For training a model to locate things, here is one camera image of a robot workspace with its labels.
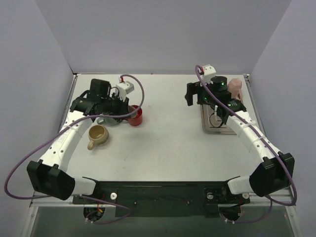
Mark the green speckled mug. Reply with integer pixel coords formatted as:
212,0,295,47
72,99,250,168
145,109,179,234
97,118,119,126

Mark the red mug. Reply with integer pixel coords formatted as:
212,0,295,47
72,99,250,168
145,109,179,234
127,105,143,126

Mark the beige round mug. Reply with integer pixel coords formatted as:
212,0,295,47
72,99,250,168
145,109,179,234
87,125,109,151

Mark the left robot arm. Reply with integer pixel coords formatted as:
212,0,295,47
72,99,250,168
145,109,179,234
27,79,130,203

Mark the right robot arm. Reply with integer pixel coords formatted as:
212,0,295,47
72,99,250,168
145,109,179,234
185,76,295,202

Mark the pink faceted mug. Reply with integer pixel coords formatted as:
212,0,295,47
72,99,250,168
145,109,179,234
228,78,243,101

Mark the metal tray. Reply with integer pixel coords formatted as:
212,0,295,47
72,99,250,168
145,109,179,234
200,105,236,135

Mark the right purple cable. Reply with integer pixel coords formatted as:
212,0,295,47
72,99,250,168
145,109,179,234
195,65,298,224

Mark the purple cable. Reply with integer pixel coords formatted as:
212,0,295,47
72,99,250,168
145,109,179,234
4,75,145,225
195,65,298,224

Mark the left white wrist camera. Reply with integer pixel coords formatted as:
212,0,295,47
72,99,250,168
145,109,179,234
116,78,134,101

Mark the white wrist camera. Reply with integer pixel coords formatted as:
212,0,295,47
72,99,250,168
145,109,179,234
116,78,134,101
201,65,217,84

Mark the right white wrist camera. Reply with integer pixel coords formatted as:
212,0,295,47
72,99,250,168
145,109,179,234
201,65,217,84

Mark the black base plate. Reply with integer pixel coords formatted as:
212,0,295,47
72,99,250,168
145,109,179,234
73,181,250,218

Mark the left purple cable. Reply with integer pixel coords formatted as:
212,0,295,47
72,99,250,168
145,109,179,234
4,75,145,225

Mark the aluminium rail frame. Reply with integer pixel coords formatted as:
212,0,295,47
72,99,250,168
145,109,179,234
29,73,296,208

